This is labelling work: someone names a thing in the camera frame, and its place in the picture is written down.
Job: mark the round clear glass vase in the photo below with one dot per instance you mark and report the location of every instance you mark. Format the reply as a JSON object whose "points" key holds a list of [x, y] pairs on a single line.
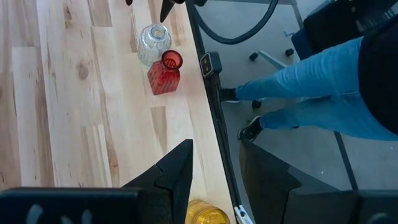
{"points": [[154, 43]]}

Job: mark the office chair base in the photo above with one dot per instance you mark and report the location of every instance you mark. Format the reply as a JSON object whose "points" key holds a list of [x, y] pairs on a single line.
{"points": [[270, 59]]}

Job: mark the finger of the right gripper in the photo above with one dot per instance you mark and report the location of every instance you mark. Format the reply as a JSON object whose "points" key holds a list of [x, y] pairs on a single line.
{"points": [[167, 9], [128, 2]]}

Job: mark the silver metal bracket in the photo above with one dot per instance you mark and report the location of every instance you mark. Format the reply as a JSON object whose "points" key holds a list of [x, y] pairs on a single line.
{"points": [[242, 216]]}

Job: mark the black metal table frame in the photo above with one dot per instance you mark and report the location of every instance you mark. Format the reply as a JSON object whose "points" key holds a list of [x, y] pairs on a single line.
{"points": [[224, 124]]}

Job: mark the square red glass vase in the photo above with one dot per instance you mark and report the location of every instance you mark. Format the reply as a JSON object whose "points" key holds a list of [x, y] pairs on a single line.
{"points": [[164, 77]]}

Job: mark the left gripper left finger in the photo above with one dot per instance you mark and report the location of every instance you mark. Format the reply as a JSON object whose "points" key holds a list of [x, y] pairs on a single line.
{"points": [[168, 193]]}

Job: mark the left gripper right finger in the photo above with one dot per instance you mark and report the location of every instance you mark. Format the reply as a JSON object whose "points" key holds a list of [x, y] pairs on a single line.
{"points": [[264, 186]]}

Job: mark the person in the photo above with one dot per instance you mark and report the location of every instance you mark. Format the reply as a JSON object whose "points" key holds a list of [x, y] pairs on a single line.
{"points": [[311, 77]]}

